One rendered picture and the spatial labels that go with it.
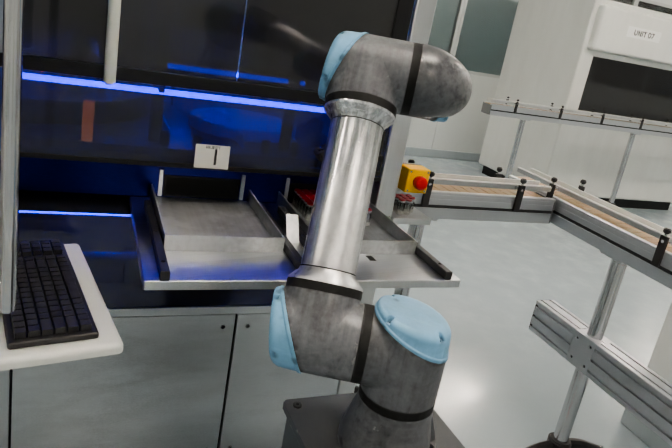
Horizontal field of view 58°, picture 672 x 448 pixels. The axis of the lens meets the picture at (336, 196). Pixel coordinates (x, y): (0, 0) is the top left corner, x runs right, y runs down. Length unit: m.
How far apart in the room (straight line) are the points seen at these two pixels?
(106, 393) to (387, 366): 1.07
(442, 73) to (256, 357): 1.11
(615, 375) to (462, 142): 5.58
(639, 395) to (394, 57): 1.43
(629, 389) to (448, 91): 1.37
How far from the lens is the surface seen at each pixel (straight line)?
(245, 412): 1.92
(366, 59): 0.95
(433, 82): 0.96
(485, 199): 2.04
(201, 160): 1.53
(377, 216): 1.68
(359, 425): 0.95
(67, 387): 1.78
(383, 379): 0.89
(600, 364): 2.17
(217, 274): 1.23
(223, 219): 1.51
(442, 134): 7.29
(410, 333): 0.85
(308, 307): 0.87
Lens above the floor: 1.41
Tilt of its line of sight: 16 degrees down
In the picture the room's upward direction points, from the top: 10 degrees clockwise
